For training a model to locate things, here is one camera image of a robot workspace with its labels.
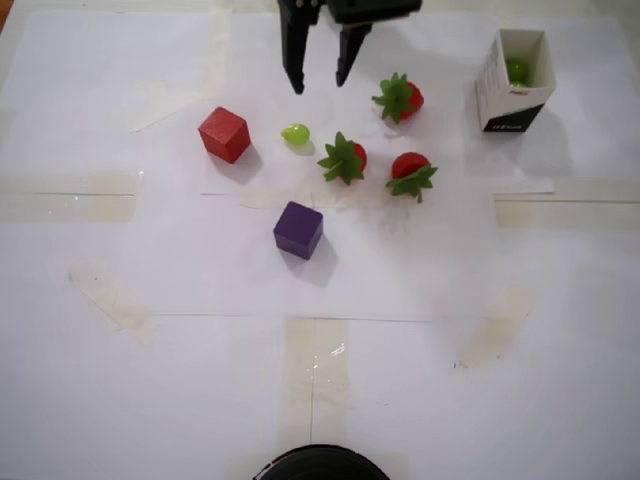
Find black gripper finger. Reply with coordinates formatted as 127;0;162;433
278;0;321;95
335;22;374;87

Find red plastic strawberry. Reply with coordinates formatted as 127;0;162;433
372;72;425;125
317;131;368;187
385;151;440;204

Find white and black cardboard box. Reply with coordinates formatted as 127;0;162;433
474;28;557;134

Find red wooden cube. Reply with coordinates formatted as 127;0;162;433
197;106;251;164

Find purple wooden cube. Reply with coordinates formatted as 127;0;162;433
272;201;325;261

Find beige masking tape strip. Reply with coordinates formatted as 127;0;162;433
493;178;640;232
284;317;350;407
0;171;140;225
66;260;162;347

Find beige tape strip with pen marks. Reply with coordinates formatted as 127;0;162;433
455;283;542;372

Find black round ribbed object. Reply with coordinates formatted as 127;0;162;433
252;443;391;480

